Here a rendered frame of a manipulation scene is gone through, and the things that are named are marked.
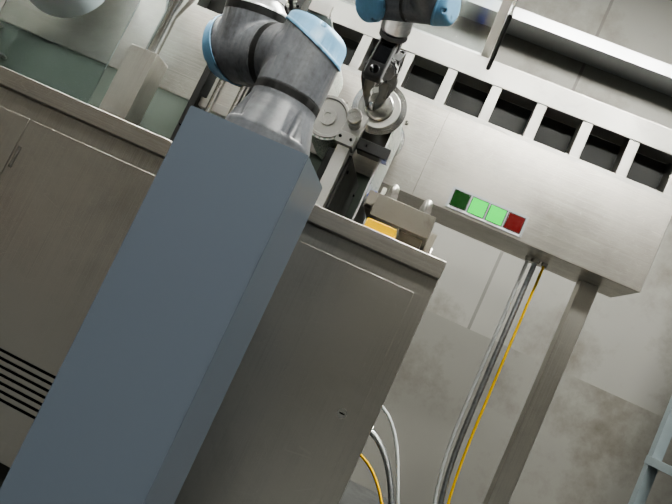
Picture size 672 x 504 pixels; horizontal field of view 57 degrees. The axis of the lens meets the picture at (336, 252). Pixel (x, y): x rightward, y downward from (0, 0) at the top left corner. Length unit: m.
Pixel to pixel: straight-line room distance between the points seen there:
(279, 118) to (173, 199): 0.20
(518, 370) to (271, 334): 1.97
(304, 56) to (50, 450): 0.70
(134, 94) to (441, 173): 0.96
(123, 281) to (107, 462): 0.26
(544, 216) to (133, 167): 1.21
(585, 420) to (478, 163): 1.62
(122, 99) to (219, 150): 1.02
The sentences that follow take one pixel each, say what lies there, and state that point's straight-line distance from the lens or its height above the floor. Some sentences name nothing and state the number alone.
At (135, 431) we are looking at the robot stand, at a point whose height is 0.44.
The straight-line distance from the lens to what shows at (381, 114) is 1.67.
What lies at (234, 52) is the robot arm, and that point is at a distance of 1.11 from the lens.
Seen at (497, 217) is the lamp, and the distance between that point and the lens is 1.97.
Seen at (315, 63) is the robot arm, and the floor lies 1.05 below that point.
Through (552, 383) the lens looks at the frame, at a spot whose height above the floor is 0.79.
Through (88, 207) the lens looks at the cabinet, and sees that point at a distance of 1.51.
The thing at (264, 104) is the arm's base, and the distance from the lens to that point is 0.99.
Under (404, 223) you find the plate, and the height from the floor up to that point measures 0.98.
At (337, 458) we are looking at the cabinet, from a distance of 1.35.
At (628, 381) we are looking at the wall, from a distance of 3.30.
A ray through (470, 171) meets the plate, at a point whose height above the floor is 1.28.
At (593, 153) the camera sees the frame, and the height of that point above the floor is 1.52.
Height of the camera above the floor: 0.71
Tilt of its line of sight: 5 degrees up
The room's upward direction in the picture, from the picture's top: 25 degrees clockwise
